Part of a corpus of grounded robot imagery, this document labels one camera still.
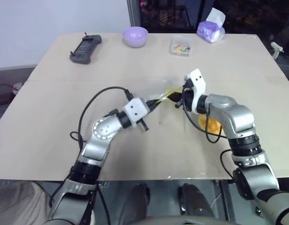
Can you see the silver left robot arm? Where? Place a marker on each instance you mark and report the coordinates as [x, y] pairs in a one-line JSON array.
[[100, 131]]

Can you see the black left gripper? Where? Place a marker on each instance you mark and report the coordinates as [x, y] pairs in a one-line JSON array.
[[144, 124]]

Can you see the black handheld controller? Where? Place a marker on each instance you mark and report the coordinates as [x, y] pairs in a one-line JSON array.
[[85, 49]]

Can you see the red and white small object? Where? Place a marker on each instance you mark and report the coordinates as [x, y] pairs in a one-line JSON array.
[[17, 87]]

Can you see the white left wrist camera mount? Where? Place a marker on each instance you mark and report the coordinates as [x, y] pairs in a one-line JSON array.
[[135, 109]]

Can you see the grey cloth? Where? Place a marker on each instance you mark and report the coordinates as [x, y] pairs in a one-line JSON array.
[[17, 204]]

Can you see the purple tissue pack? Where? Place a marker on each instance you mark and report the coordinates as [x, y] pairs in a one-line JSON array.
[[210, 30]]

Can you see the round orange snack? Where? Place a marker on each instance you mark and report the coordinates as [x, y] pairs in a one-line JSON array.
[[213, 125]]

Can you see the white glue gun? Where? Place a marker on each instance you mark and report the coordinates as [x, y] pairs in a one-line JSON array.
[[277, 49]]

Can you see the clear box of colourful bits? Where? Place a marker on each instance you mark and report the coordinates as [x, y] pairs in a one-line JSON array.
[[180, 47]]

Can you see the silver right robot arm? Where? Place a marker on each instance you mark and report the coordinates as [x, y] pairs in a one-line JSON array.
[[238, 117]]

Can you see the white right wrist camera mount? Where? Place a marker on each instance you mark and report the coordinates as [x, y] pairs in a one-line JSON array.
[[198, 82]]

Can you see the dark rounded shape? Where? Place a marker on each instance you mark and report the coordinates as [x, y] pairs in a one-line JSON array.
[[193, 199]]

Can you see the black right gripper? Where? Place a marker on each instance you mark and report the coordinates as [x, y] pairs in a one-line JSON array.
[[187, 98]]

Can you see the purple plastic bowl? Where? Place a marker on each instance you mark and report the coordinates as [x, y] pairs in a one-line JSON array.
[[135, 36]]

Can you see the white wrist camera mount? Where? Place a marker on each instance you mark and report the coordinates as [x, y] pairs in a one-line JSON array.
[[135, 109], [198, 82]]

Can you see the grey window frame post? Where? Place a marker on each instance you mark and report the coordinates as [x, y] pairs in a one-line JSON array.
[[134, 14]]

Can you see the clear plastic bag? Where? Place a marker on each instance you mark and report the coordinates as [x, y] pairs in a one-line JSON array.
[[166, 90]]

